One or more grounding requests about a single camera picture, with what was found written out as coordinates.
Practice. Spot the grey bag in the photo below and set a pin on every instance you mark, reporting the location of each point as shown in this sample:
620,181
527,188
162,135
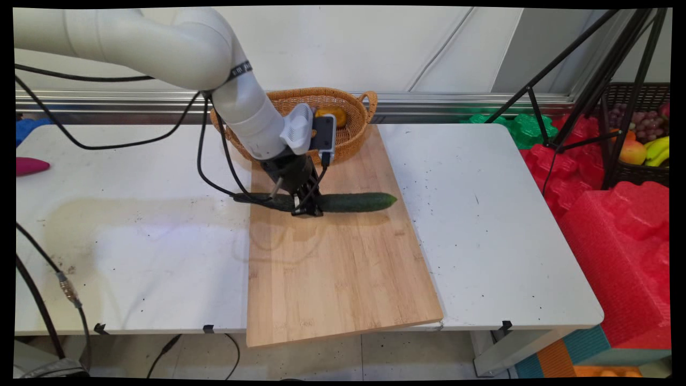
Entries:
53,369

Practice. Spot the orange yellow toy peach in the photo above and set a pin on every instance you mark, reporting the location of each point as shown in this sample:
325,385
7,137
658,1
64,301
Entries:
633,153

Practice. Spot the wooden cutting board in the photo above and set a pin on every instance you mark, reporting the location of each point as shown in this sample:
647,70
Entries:
332,268

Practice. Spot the green foam mat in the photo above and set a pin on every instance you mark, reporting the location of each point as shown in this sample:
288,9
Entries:
528,128

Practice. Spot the black plastic crate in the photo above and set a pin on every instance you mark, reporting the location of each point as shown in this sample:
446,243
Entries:
638,175

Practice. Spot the silver metal wall rail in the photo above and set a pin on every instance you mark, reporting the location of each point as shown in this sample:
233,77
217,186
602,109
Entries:
429,103

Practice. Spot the yellow green toy banana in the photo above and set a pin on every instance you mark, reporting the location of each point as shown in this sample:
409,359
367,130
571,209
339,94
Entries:
660,158
658,145

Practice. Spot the white ribbed camera mount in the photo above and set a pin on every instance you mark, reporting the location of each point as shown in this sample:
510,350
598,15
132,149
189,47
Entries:
297,128

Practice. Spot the long dark green cucumber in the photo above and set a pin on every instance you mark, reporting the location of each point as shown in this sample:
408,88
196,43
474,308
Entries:
364,202

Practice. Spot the large red foam mat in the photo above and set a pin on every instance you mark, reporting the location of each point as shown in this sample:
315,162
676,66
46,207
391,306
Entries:
616,257

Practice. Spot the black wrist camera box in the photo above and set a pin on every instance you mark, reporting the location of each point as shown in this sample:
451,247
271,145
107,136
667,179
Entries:
325,136

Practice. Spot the small red foam mat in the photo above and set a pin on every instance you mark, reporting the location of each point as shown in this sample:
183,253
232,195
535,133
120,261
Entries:
563,166

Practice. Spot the black camera tripod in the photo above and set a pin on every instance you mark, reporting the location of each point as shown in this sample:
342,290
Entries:
597,80

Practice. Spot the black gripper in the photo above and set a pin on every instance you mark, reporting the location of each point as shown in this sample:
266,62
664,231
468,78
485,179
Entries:
289,171

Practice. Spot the woven wicker basket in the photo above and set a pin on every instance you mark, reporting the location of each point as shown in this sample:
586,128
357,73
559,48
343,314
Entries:
355,140

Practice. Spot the white table leg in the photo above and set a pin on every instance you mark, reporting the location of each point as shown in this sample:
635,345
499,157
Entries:
514,351

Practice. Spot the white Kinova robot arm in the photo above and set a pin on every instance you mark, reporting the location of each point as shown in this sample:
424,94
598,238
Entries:
161,45

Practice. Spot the purple toy grapes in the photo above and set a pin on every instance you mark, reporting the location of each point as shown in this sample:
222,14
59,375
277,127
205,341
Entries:
646,123

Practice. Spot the blue orange foam block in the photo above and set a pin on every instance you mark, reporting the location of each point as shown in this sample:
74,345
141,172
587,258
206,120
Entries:
557,359

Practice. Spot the pink toy vegetable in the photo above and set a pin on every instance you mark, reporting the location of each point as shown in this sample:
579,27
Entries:
29,166

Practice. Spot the yellow orange toy fruit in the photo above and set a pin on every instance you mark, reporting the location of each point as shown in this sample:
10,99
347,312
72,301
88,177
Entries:
332,114

